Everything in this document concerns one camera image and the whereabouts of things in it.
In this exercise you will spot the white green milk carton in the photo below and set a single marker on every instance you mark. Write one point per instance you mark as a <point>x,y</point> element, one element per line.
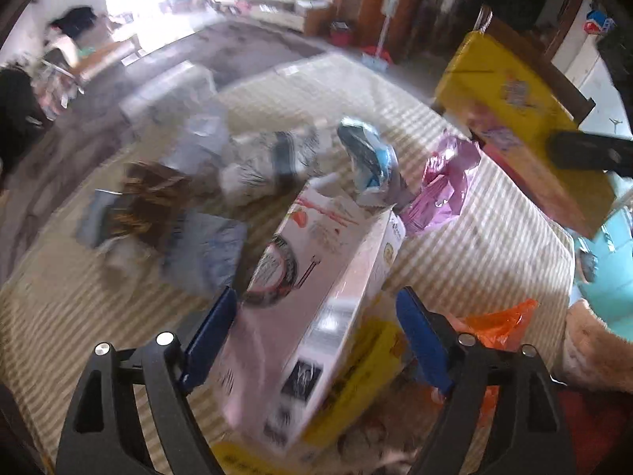
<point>185,84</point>

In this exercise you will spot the orange plastic bag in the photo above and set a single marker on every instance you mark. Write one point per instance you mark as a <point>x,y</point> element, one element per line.
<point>502,330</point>

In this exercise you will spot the black clothes pile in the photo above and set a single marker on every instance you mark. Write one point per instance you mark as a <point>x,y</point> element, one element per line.
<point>22,120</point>

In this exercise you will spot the yellow bear medicine box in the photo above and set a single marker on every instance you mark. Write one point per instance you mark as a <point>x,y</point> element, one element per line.
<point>374,361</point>

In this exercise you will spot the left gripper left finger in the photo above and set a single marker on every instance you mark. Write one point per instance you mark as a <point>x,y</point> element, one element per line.
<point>124,394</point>

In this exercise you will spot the pink white toothpaste box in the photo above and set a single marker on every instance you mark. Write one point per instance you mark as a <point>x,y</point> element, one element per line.
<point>326,262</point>

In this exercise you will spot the blue white snack wrapper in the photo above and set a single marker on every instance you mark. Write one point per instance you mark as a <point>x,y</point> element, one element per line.
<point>374,161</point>

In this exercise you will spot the red green trash bin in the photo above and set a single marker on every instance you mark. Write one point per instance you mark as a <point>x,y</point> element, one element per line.
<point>604,272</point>

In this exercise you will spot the low tv cabinet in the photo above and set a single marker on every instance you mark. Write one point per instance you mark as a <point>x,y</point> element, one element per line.
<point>307,17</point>

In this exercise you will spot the dark brown small box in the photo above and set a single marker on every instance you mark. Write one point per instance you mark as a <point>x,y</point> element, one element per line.
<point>151,198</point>

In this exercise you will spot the small red floor bin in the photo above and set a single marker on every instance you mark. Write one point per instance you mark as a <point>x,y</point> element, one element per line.
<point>341,33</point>

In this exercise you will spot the wooden carved chair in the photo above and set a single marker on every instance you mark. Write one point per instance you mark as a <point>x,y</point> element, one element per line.
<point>578,106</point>

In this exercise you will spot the white paper ball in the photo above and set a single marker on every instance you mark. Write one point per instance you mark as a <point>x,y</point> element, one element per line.
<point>199,146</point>

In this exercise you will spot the yellow orange carton box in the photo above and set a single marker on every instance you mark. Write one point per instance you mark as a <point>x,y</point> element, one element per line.
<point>506,105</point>

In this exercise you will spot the white patterned paper cup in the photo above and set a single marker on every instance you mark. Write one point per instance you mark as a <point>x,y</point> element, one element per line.
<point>257,165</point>

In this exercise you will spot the wooden sofa bench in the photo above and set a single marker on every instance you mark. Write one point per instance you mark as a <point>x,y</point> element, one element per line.
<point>64,56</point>

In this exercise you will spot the striped yellow table mat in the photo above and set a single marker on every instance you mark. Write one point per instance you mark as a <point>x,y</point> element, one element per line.
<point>500,251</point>

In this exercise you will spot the pink plastic bag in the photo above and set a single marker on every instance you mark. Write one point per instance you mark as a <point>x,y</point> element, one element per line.
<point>444,188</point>

